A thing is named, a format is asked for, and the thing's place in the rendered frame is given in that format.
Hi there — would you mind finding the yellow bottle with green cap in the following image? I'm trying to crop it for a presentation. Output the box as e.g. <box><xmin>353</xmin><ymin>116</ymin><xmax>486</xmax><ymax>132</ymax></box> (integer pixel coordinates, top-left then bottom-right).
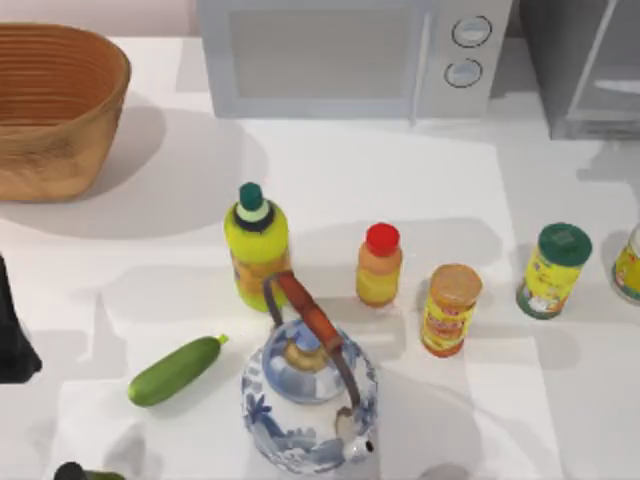
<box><xmin>223</xmin><ymin>182</ymin><xmax>293</xmax><ymax>314</ymax></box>

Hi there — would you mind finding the orange bottle with red cap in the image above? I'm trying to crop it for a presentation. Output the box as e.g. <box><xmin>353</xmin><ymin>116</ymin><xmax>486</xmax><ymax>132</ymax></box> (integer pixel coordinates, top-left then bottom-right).
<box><xmin>355</xmin><ymin>222</ymin><xmax>404</xmax><ymax>308</ymax></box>

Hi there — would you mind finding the yellow and red jar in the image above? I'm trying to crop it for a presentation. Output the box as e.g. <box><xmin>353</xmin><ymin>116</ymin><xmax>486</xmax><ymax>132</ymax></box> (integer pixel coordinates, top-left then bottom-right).
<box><xmin>420</xmin><ymin>263</ymin><xmax>484</xmax><ymax>359</ymax></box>

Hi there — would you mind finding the blue and white teapot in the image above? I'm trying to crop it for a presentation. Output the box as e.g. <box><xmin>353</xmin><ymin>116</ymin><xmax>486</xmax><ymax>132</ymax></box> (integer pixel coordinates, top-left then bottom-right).
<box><xmin>241</xmin><ymin>271</ymin><xmax>379</xmax><ymax>476</ymax></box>

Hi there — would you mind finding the pale microwave oven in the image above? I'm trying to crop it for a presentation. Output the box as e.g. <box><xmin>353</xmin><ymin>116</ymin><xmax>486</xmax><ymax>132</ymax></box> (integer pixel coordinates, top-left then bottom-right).
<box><xmin>195</xmin><ymin>0</ymin><xmax>515</xmax><ymax>126</ymax></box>

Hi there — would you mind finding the green cucumber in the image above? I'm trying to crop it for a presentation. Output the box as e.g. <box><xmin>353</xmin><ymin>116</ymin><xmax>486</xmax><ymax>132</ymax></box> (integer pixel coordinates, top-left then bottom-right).
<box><xmin>128</xmin><ymin>333</ymin><xmax>231</xmax><ymax>408</ymax></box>

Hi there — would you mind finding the microwave knob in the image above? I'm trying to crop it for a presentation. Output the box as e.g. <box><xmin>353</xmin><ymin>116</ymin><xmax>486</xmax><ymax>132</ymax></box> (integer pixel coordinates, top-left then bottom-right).
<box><xmin>450</xmin><ymin>14</ymin><xmax>493</xmax><ymax>49</ymax></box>
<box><xmin>442</xmin><ymin>56</ymin><xmax>484</xmax><ymax>90</ymax></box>

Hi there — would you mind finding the yellow can with green lid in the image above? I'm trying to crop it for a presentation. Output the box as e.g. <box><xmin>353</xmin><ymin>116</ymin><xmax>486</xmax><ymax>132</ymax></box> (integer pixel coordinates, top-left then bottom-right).
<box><xmin>515</xmin><ymin>222</ymin><xmax>594</xmax><ymax>320</ymax></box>

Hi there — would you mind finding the brown woven basket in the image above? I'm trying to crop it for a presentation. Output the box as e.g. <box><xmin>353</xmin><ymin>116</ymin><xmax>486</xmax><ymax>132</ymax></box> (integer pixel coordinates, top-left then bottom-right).
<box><xmin>0</xmin><ymin>23</ymin><xmax>132</xmax><ymax>204</ymax></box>

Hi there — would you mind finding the yellow and white can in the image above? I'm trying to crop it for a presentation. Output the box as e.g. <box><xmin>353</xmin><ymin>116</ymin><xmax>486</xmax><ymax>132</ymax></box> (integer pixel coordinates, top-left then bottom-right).
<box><xmin>610</xmin><ymin>221</ymin><xmax>640</xmax><ymax>307</ymax></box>

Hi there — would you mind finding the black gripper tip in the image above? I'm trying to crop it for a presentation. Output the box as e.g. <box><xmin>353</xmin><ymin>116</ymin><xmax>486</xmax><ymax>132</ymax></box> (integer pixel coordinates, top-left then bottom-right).
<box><xmin>0</xmin><ymin>254</ymin><xmax>43</xmax><ymax>385</ymax></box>

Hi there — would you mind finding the dark green bottle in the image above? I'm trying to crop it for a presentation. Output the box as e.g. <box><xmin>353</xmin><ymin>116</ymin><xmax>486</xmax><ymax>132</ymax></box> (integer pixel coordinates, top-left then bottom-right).
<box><xmin>53</xmin><ymin>461</ymin><xmax>126</xmax><ymax>480</ymax></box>

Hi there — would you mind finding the microwave door handle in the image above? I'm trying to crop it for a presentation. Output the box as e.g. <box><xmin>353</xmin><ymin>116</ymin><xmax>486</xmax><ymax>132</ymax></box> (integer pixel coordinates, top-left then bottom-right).
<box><xmin>408</xmin><ymin>10</ymin><xmax>434</xmax><ymax>126</ymax></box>

